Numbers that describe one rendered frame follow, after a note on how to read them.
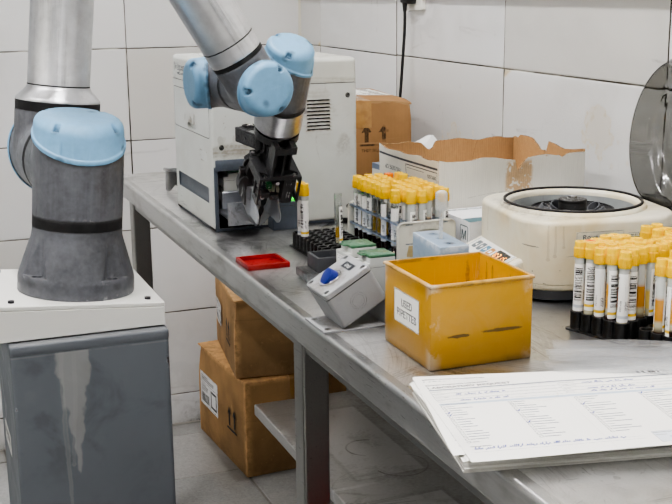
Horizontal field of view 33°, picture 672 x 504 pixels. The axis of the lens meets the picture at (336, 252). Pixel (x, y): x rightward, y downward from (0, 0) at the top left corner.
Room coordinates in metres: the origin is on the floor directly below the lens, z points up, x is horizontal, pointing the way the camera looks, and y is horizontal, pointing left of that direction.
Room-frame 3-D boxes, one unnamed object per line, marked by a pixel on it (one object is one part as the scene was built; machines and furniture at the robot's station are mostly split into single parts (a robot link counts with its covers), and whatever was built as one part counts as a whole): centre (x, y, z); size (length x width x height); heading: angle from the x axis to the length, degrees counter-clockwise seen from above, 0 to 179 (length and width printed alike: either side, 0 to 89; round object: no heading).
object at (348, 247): (1.59, -0.03, 0.91); 0.05 x 0.04 x 0.07; 111
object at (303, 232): (1.81, 0.00, 0.93); 0.17 x 0.09 x 0.11; 21
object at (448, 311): (1.30, -0.14, 0.93); 0.13 x 0.13 x 0.10; 21
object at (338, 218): (1.78, 0.00, 0.93); 0.01 x 0.01 x 0.10
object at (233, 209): (2.05, 0.19, 0.92); 0.21 x 0.07 x 0.05; 21
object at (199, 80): (1.68, 0.16, 1.16); 0.11 x 0.11 x 0.08; 25
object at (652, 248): (1.36, -0.39, 0.93); 0.02 x 0.02 x 0.11
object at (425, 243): (1.46, -0.14, 0.92); 0.10 x 0.07 x 0.10; 16
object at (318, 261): (1.66, 0.01, 0.89); 0.09 x 0.05 x 0.04; 109
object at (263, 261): (1.74, 0.12, 0.88); 0.07 x 0.07 x 0.01; 21
